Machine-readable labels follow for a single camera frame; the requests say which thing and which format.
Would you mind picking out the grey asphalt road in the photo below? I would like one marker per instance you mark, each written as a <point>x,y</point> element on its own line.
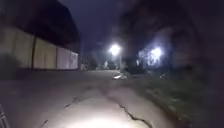
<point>73,100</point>

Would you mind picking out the pale boundary wall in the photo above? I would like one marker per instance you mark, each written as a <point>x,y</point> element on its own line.
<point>40,53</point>

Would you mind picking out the street lamp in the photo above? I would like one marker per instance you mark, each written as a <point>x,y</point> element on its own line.
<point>115,50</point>

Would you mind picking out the trees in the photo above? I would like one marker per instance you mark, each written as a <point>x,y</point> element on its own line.
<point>160,33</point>

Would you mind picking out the building behind wall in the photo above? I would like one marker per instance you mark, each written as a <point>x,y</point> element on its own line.
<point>43,20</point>

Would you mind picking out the grass verge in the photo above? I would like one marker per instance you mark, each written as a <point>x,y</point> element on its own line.
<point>173,93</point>

